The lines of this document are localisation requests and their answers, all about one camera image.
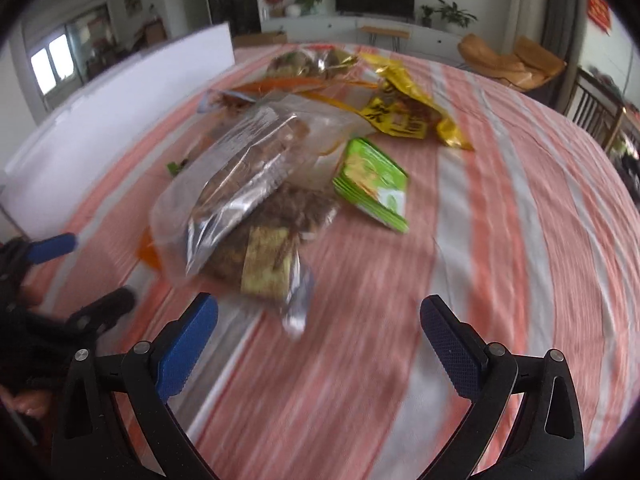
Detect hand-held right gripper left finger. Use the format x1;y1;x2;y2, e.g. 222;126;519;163
50;292;221;480

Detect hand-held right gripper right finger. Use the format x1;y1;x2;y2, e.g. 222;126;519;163
419;295;586;480

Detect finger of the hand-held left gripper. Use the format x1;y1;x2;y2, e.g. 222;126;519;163
67;286;138;337
25;232;79;265

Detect white cardboard box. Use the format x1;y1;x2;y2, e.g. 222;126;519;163
0;21;237;238

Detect clear orange-edged bag brown snacks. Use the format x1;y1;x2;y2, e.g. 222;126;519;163
137;91;373;311

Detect orange sausage snack packet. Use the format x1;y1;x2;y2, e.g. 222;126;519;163
199;80;281;117

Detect clear bag of round snacks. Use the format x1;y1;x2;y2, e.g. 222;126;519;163
267;46;360;82

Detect small olive snack packet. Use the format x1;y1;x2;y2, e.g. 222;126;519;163
240;225;317;338

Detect striped pink bedsheet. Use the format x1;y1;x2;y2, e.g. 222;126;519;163
15;42;640;480

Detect silver clear snack packet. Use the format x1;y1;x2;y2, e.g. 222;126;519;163
186;110;311;277

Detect stack of green snack packets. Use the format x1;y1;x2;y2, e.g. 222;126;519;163
331;136;410;234

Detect bright window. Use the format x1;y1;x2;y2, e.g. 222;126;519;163
30;34;75;96

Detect yellow snack bag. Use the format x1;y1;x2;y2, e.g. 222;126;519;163
360;51;475;152

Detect dark wooden chair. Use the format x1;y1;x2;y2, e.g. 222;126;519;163
565;66;628;153

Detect orange lounge chair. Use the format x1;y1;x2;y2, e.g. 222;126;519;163
457;34;567;93

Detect large leafy potted plant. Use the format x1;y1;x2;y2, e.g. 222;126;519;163
436;0;478;31

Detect grey curtain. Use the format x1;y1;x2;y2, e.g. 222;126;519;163
542;0;587;106

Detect white television cabinet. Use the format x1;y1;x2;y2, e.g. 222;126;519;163
260;14;463;63

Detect white curtain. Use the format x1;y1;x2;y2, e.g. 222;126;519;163
510;0;547;56

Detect red wall hanging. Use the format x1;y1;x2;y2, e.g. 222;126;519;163
585;0;613;36

